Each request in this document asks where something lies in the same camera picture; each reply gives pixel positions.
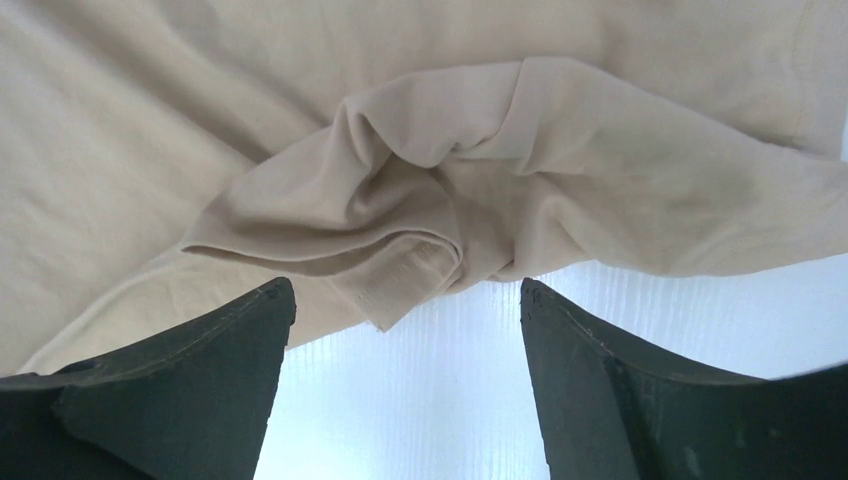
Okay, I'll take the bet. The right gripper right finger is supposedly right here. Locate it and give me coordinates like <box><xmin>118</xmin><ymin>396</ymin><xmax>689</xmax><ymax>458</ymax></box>
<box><xmin>520</xmin><ymin>278</ymin><xmax>847</xmax><ymax>479</ymax></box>

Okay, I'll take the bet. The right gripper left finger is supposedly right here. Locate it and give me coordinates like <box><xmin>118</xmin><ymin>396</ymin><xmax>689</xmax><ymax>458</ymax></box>
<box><xmin>1</xmin><ymin>278</ymin><xmax>296</xmax><ymax>479</ymax></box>

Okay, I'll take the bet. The beige t shirt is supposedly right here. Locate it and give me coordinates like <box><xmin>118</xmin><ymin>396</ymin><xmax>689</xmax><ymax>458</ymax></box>
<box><xmin>1</xmin><ymin>1</ymin><xmax>847</xmax><ymax>374</ymax></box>

